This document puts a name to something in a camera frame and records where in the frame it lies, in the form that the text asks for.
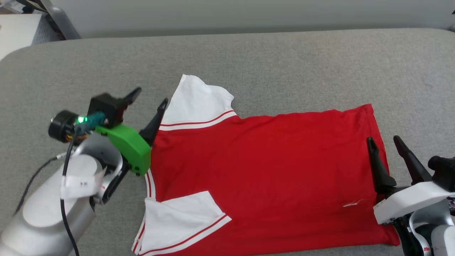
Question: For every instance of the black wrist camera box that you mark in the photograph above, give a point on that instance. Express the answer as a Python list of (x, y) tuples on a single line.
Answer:
[(105, 106), (444, 170)]

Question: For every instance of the white metal case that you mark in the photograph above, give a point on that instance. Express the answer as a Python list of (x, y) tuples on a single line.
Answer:
[(17, 33)]

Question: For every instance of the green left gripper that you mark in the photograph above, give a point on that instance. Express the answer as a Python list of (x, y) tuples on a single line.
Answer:
[(133, 149)]

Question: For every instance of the red and white t-shirt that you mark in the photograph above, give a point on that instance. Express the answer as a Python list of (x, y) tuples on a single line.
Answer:
[(266, 170)]

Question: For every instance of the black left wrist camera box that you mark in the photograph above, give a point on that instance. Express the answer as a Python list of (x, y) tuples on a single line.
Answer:
[(105, 106)]

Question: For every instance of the grey partition post with foot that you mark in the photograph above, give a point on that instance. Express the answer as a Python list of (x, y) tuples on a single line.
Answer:
[(62, 19)]

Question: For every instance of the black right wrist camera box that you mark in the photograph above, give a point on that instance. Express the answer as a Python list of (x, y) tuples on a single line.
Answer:
[(444, 170)]

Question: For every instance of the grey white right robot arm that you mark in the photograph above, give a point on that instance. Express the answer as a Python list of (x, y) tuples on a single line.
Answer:
[(437, 238)]

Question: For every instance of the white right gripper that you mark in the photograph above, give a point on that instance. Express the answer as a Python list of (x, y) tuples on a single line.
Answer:
[(408, 202)]

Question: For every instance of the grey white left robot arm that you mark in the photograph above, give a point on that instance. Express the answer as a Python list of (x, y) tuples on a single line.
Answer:
[(46, 217)]

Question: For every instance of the white paper label tag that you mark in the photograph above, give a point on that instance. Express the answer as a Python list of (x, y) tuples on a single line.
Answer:
[(80, 183)]

